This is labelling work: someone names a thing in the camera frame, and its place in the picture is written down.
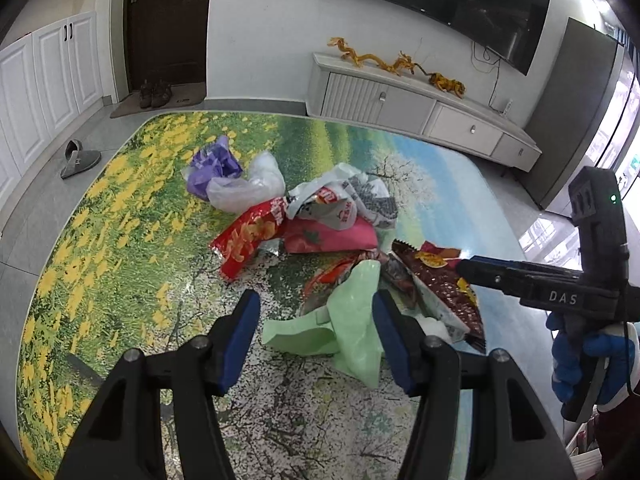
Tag dark red snack packet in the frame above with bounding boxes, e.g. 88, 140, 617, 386
392, 240, 487, 354

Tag clear white plastic bag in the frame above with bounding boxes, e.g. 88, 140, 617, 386
206, 151, 285, 214

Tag grey refrigerator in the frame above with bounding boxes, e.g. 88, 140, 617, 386
520, 18, 624, 212

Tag red chip bag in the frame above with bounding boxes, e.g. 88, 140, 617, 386
209, 197, 288, 281

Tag pair of brown shoes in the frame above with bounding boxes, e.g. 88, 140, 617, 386
139, 80, 172, 110

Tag golden tiger figurine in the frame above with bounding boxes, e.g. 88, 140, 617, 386
428, 73, 466, 99

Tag white grey tv cabinet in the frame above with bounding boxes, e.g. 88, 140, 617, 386
306, 53, 541, 172

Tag golden dragon figurine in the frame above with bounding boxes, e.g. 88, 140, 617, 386
326, 37, 427, 76

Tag white lower cabinets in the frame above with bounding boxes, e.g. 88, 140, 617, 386
1, 12, 103, 204

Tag grey slipper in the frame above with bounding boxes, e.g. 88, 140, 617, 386
60, 139, 102, 180

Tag pink snack wrapper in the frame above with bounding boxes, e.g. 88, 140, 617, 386
282, 217, 378, 254

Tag white printed shopping bag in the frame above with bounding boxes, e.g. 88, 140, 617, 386
286, 162, 398, 231

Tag orange red crumpled wrapper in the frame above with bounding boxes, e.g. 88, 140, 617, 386
299, 251, 419, 316

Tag white power strip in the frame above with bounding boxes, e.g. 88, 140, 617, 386
501, 99, 513, 117

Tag purple plastic bag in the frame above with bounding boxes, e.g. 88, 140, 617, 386
181, 136, 243, 200

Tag white tissue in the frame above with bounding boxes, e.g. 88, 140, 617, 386
416, 316, 452, 344

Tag green plastic bag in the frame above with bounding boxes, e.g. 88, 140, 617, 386
262, 260, 383, 389

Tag dark brown door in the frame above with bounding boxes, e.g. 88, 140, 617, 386
124, 0, 209, 90

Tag television cables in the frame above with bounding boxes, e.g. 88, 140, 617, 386
470, 41, 504, 111

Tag brown door mat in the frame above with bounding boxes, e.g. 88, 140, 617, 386
110, 81, 206, 118

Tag right hand blue glove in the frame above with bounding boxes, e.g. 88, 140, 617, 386
546, 310, 640, 410

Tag flower landscape table mat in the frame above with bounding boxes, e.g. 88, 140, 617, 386
14, 110, 566, 480

